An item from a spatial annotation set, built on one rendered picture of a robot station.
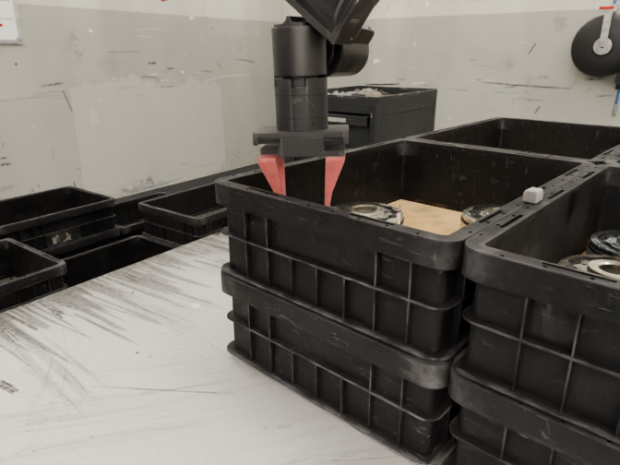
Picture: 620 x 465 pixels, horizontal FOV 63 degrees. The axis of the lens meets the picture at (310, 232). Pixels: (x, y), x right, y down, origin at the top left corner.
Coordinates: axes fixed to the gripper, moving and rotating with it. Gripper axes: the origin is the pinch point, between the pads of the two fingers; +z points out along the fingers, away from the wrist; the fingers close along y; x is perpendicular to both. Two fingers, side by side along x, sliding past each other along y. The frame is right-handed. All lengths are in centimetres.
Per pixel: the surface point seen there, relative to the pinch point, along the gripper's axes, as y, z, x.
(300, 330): 0.1, 11.1, 8.7
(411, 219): -14.4, 6.5, -16.7
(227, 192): 8.0, -3.0, 4.2
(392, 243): -8.7, -1.7, 17.0
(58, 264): 64, 27, -49
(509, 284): -16.4, -0.8, 23.0
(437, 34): -71, -35, -356
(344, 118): -3, 6, -157
